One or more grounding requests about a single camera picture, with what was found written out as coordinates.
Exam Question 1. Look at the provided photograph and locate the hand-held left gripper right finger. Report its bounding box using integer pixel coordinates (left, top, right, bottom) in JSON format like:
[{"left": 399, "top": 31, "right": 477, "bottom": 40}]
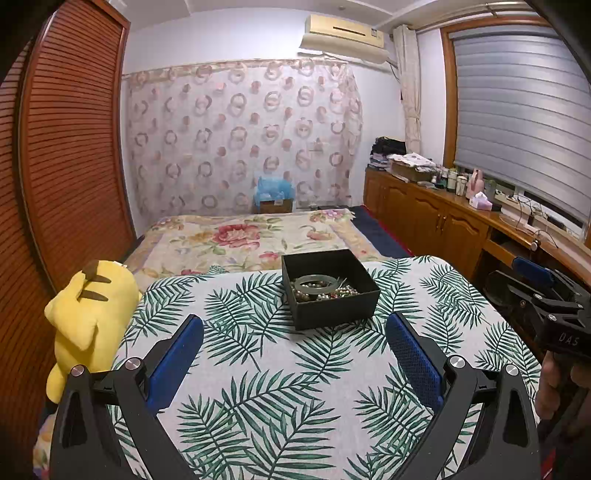
[{"left": 385, "top": 311, "right": 541, "bottom": 480}]

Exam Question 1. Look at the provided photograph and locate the leaf-print tablecloth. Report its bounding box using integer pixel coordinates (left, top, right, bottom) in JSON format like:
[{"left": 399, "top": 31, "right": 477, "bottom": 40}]
[{"left": 108, "top": 255, "right": 543, "bottom": 480}]

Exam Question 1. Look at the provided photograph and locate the large pearl necklace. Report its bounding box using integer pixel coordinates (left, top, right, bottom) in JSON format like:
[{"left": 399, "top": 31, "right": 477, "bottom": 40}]
[{"left": 318, "top": 282, "right": 361, "bottom": 302}]

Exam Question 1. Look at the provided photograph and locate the ring-patterned sheer curtain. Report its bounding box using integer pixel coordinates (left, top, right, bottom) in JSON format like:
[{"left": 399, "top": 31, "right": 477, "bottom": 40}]
[{"left": 124, "top": 59, "right": 365, "bottom": 217}]

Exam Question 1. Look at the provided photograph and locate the wooden louvered wardrobe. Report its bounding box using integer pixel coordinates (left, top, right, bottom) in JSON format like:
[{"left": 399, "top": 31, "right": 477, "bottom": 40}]
[{"left": 0, "top": 0, "right": 137, "bottom": 462}]

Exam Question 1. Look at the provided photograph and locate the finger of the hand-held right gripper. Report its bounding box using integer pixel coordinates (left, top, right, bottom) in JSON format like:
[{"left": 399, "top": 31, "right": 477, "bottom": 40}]
[
  {"left": 512, "top": 256, "right": 573, "bottom": 296},
  {"left": 485, "top": 270, "right": 550, "bottom": 324}
]

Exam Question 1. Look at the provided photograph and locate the person's right hand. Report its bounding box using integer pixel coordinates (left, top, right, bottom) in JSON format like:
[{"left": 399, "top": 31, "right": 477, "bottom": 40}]
[{"left": 536, "top": 353, "right": 575, "bottom": 421}]

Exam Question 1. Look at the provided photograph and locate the grey window blind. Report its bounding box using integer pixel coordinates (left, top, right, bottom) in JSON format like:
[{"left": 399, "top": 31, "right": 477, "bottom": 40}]
[{"left": 450, "top": 25, "right": 591, "bottom": 232}]

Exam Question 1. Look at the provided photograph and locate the black square box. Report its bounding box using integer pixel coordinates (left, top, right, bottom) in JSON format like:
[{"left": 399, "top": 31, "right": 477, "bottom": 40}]
[{"left": 281, "top": 248, "right": 382, "bottom": 331}]

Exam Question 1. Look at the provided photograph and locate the blue plastic bag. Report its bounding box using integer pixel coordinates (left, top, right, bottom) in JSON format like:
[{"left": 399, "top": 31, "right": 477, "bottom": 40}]
[{"left": 254, "top": 175, "right": 296, "bottom": 204}]

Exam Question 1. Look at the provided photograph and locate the brown cardboard box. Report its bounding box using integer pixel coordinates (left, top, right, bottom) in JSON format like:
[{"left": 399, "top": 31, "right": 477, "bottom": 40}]
[{"left": 392, "top": 164, "right": 435, "bottom": 184}]

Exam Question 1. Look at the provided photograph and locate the pale green jade bangle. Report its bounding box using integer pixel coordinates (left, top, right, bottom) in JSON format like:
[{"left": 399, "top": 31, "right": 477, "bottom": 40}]
[{"left": 294, "top": 273, "right": 341, "bottom": 299}]

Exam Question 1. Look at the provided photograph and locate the navy bed sheet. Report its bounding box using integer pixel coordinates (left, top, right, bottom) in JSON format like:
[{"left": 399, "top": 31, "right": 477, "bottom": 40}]
[{"left": 348, "top": 204, "right": 415, "bottom": 259}]

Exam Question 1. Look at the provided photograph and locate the white patterned cloth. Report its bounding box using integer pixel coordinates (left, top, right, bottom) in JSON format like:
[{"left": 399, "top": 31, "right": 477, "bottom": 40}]
[{"left": 388, "top": 152, "right": 438, "bottom": 169}]

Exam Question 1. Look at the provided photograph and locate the long wooden cabinet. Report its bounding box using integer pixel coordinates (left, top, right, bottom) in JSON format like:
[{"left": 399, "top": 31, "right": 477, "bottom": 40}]
[{"left": 363, "top": 166, "right": 591, "bottom": 289}]

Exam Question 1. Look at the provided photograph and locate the row of small bottles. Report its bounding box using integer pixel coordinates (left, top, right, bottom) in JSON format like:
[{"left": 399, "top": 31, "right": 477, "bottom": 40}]
[{"left": 434, "top": 166, "right": 470, "bottom": 195}]

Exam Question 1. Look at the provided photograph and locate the beige window curtain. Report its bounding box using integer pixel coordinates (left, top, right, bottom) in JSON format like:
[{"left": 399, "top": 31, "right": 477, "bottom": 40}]
[{"left": 392, "top": 23, "right": 424, "bottom": 156}]

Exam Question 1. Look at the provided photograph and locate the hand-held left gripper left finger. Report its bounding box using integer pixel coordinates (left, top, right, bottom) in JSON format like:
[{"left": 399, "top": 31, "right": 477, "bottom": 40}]
[{"left": 48, "top": 315, "right": 205, "bottom": 480}]

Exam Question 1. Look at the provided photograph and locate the stack of dark clothes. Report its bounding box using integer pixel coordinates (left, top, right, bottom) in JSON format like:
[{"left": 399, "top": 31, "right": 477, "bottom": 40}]
[{"left": 369, "top": 136, "right": 407, "bottom": 170}]

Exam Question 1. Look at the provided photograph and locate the yellow plush toy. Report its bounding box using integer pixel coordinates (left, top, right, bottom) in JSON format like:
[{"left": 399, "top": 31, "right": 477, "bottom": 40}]
[{"left": 45, "top": 259, "right": 144, "bottom": 403}]

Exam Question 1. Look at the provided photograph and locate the pink bottle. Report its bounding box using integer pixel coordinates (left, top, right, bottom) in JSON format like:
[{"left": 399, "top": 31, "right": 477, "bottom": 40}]
[{"left": 466, "top": 168, "right": 485, "bottom": 200}]

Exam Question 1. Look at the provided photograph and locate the white wall air conditioner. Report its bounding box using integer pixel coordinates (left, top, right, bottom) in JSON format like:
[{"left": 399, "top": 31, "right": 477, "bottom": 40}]
[{"left": 299, "top": 14, "right": 392, "bottom": 64}]

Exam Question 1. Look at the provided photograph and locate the floral blanket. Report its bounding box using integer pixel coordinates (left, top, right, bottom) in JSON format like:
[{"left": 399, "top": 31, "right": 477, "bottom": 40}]
[{"left": 124, "top": 208, "right": 393, "bottom": 282}]

